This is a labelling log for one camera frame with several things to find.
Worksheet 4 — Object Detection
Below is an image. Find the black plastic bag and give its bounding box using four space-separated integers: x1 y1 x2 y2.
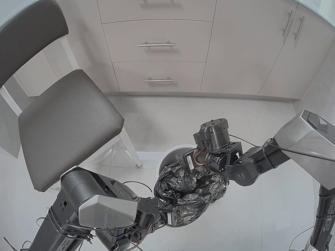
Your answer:
153 164 230 228

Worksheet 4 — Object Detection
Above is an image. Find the beige cabinet with drawers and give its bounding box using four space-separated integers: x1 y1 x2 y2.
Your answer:
0 0 335 100

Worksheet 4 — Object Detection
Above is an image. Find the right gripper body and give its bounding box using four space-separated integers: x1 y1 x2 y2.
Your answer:
184 150 228 172

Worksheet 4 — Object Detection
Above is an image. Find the white trash bin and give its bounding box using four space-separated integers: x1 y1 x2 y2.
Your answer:
158 145 199 178

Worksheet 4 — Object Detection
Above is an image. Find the grey padded white-legged chair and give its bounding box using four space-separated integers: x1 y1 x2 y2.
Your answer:
0 0 143 193

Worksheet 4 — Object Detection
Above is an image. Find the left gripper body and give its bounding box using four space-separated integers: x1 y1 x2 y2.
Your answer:
158 209 179 229

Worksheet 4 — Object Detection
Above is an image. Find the thin grey cable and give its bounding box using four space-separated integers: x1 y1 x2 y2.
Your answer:
289 225 316 251

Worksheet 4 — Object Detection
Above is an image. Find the black cable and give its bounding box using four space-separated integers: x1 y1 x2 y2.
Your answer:
229 134 335 163

